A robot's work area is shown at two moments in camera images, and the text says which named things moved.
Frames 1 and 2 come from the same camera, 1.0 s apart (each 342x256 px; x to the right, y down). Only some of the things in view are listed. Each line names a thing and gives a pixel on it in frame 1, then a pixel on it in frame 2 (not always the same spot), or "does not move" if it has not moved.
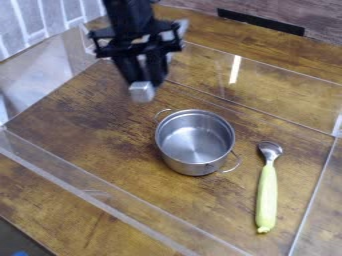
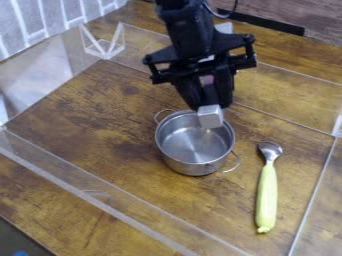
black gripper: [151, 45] → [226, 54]
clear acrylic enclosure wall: [150, 146] does not move
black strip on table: [261, 22] does not move
